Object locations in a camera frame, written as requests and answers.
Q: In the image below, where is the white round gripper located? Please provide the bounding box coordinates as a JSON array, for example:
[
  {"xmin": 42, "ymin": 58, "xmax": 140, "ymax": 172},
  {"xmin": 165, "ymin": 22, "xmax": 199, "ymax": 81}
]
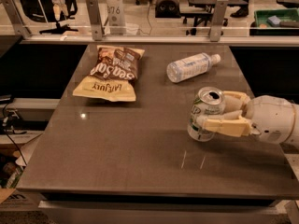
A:
[{"xmin": 196, "ymin": 91, "xmax": 295, "ymax": 144}]

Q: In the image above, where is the white green 7up can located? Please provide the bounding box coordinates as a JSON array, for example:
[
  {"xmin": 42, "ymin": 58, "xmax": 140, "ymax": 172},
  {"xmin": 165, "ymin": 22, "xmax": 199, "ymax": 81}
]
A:
[{"xmin": 187, "ymin": 87, "xmax": 225, "ymax": 142}]

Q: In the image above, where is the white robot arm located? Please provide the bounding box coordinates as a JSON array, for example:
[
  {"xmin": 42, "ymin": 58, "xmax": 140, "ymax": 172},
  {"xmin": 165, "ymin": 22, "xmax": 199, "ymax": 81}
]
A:
[{"xmin": 196, "ymin": 91, "xmax": 299, "ymax": 147}]

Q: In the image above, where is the clear plastic water bottle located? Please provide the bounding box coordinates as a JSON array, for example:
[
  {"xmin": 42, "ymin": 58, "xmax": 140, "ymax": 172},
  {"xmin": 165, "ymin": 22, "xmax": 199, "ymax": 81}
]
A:
[{"xmin": 166, "ymin": 53, "xmax": 221, "ymax": 83}]

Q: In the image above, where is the green plastic bin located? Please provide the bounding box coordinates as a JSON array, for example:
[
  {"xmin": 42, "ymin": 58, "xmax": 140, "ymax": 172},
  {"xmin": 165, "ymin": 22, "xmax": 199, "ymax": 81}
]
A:
[{"xmin": 249, "ymin": 8, "xmax": 299, "ymax": 36}]

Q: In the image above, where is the black desk in background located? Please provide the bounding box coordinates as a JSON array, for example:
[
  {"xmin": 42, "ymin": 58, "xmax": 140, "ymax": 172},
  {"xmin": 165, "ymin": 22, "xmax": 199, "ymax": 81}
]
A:
[{"xmin": 182, "ymin": 0, "xmax": 248, "ymax": 35}]

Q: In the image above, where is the black box with circles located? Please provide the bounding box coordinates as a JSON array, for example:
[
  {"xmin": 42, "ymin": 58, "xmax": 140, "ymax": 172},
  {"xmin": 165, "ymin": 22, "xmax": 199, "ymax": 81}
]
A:
[{"xmin": 155, "ymin": 0, "xmax": 180, "ymax": 18}]

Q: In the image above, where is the brown yellow chip bag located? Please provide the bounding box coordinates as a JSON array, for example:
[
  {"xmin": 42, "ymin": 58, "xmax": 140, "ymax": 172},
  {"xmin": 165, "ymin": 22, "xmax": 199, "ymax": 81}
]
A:
[{"xmin": 73, "ymin": 45, "xmax": 145, "ymax": 102}]

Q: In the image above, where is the white numbered pillar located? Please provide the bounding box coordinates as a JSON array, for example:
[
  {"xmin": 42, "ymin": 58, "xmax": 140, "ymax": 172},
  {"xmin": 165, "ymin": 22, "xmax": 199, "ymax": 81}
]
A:
[{"xmin": 106, "ymin": 0, "xmax": 126, "ymax": 35}]

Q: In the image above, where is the cardboard box lower left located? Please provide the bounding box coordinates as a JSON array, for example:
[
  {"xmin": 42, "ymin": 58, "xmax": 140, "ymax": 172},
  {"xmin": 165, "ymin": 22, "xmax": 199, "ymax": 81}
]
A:
[{"xmin": 0, "ymin": 189, "xmax": 38, "ymax": 212}]

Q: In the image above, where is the right metal bracket post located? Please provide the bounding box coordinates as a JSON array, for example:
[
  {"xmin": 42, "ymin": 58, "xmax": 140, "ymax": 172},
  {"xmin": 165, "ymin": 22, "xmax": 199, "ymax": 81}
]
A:
[{"xmin": 209, "ymin": 0, "xmax": 228, "ymax": 42}]

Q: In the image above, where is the metal bracket post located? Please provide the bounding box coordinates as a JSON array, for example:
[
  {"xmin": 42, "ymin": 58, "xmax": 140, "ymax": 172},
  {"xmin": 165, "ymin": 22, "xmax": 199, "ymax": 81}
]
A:
[
  {"xmin": 86, "ymin": 0, "xmax": 104, "ymax": 41},
  {"xmin": 209, "ymin": 0, "xmax": 228, "ymax": 42},
  {"xmin": 0, "ymin": 0, "xmax": 31, "ymax": 39}
]

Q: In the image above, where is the middle metal bracket post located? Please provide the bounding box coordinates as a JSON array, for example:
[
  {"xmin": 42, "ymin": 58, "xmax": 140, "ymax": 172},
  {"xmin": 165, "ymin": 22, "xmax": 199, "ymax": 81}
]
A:
[{"xmin": 86, "ymin": 0, "xmax": 104, "ymax": 41}]

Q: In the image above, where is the left metal bracket post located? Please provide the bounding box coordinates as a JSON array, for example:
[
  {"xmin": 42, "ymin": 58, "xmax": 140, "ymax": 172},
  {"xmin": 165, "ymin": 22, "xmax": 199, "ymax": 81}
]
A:
[{"xmin": 0, "ymin": 0, "xmax": 31, "ymax": 39}]

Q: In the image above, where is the black cable at left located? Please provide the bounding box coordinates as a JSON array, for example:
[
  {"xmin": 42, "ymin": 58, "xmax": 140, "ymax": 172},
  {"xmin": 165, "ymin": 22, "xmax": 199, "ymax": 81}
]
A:
[{"xmin": 0, "ymin": 101, "xmax": 27, "ymax": 168}]

